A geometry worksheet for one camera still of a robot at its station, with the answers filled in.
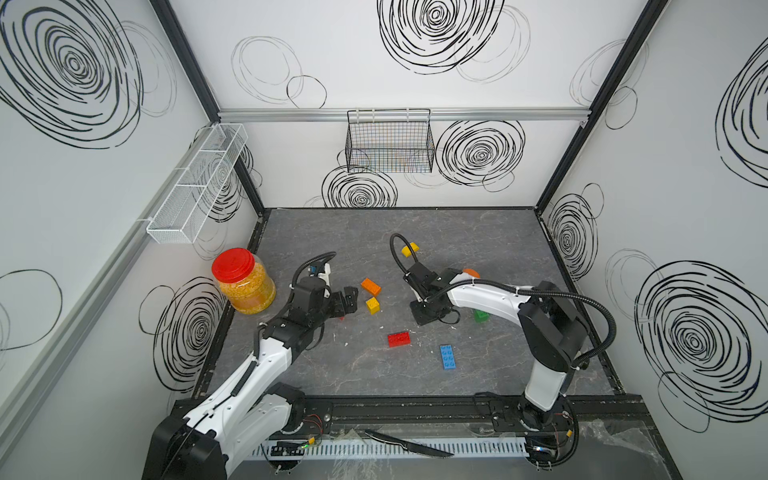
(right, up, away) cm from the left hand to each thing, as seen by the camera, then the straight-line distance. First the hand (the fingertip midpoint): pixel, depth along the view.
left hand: (344, 292), depth 83 cm
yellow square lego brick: (+8, -6, +9) cm, 13 cm away
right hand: (+22, -9, +6) cm, 25 cm away
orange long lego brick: (+7, -1, +14) cm, 15 cm away
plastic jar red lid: (-27, +3, -2) cm, 28 cm away
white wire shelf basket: (-39, +20, -10) cm, 45 cm away
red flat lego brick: (+16, -14, +2) cm, 21 cm away
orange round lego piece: (+41, +4, +17) cm, 44 cm away
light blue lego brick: (+29, -18, 0) cm, 34 cm away
